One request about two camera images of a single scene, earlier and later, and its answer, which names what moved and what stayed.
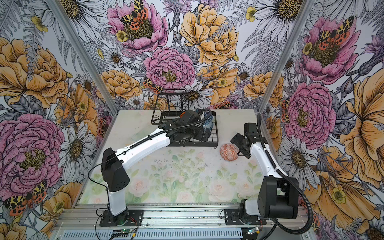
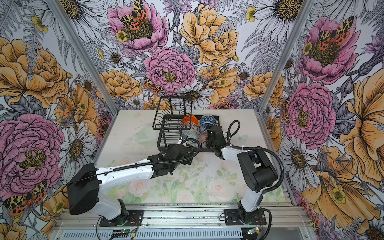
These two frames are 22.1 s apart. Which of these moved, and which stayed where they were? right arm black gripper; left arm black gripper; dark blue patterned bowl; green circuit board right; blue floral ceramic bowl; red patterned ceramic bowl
Moved: red patterned ceramic bowl; left arm black gripper; right arm black gripper; dark blue patterned bowl
Stayed: green circuit board right; blue floral ceramic bowl
